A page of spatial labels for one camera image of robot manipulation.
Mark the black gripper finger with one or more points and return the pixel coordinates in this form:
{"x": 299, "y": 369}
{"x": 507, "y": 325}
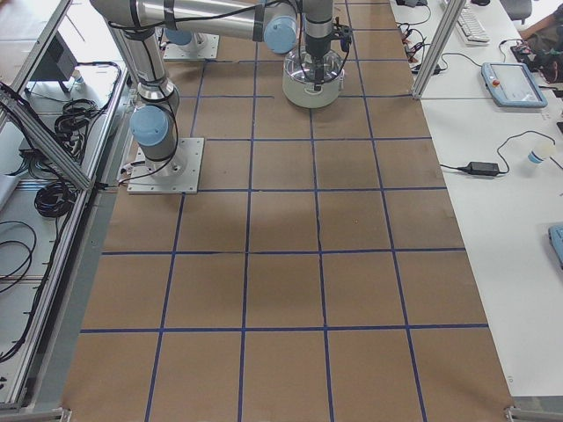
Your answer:
{"x": 317, "y": 65}

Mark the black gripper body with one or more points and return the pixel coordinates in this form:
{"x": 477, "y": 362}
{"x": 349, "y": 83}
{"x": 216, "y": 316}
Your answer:
{"x": 317, "y": 49}

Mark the glass pot lid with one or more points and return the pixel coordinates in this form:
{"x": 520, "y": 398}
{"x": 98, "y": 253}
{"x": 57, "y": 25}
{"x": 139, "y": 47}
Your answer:
{"x": 300, "y": 66}

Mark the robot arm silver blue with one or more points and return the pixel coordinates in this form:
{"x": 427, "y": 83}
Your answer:
{"x": 319, "y": 17}
{"x": 137, "y": 21}

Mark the pale green electric pot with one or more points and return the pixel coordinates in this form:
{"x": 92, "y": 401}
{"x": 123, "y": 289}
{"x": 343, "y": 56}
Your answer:
{"x": 304, "y": 95}

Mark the white keyboard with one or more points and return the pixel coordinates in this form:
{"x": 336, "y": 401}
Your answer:
{"x": 470, "y": 29}

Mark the black power adapter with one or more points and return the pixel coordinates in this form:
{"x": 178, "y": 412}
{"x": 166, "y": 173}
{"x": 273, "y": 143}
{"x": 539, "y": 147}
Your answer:
{"x": 481, "y": 169}

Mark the blue teach pendant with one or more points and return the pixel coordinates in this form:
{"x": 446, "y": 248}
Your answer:
{"x": 512, "y": 85}

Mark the brown paper table mat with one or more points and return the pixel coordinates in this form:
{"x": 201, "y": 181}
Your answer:
{"x": 318, "y": 275}

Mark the paper cup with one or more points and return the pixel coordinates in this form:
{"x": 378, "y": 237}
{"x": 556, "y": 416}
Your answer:
{"x": 541, "y": 151}

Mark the black box on shelf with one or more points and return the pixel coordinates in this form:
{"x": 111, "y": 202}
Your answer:
{"x": 57, "y": 64}

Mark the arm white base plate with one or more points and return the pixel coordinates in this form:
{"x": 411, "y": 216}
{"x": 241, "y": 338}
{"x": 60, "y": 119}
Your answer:
{"x": 201, "y": 47}
{"x": 181, "y": 175}

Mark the aluminium frame post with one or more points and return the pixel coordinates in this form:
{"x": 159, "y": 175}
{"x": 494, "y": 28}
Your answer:
{"x": 439, "y": 41}

